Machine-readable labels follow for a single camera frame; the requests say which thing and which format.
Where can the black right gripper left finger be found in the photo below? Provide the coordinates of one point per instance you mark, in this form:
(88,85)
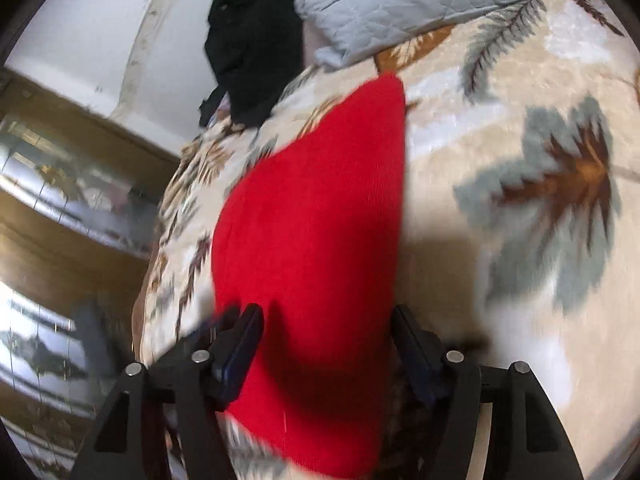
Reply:
(200,377)

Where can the red and blue sweater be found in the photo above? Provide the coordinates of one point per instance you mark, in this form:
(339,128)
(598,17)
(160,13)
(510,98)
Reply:
(311,235)

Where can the wooden glass door wardrobe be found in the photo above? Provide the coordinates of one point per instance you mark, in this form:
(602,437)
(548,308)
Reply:
(79,198)

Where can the black clothing pile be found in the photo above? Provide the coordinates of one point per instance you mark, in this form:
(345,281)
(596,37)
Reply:
(255,49)

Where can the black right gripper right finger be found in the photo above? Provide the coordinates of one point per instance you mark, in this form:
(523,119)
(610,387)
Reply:
(460,402)

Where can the leaf patterned fleece blanket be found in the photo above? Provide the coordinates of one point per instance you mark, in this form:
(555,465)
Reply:
(521,219)

